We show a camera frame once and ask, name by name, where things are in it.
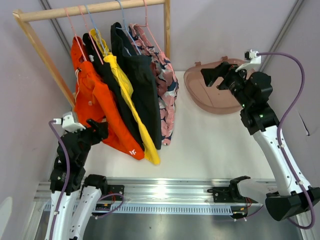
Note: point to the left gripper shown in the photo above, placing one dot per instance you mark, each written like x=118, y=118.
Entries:
x=101, y=132

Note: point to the pink hanger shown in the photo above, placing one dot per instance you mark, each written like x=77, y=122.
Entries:
x=90, y=36
x=146, y=25
x=75, y=34

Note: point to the pink translucent plastic basin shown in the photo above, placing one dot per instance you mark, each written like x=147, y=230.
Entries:
x=210, y=99

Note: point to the yellow shorts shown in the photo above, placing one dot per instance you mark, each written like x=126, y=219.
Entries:
x=150, y=151

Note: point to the aluminium mounting rail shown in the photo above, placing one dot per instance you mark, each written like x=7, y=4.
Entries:
x=182, y=197

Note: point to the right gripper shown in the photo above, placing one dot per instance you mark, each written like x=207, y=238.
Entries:
x=224, y=71

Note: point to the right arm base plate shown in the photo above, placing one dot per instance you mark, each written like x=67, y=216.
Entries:
x=223, y=195

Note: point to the black shorts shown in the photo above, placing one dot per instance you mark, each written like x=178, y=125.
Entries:
x=108, y=78

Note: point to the orange shorts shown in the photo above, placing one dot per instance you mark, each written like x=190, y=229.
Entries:
x=94, y=100

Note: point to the wooden clothes rack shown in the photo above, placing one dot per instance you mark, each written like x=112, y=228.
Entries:
x=25, y=18

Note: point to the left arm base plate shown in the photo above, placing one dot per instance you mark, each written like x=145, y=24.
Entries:
x=115, y=188

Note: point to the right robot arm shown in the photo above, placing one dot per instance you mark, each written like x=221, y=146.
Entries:
x=293, y=194

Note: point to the pink floral shorts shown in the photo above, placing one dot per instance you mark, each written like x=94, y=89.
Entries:
x=167, y=84

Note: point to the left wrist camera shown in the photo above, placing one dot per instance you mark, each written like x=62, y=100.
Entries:
x=69, y=122

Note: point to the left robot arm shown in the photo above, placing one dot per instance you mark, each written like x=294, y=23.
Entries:
x=74, y=195

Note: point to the blue hanger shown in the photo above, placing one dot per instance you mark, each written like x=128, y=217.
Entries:
x=102, y=42
x=125, y=27

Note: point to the dark navy shorts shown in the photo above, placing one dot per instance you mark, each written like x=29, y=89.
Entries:
x=138, y=70

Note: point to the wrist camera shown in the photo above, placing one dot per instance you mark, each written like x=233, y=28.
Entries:
x=252, y=60
x=69, y=122

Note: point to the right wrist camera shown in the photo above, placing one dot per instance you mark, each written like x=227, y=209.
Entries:
x=252, y=60

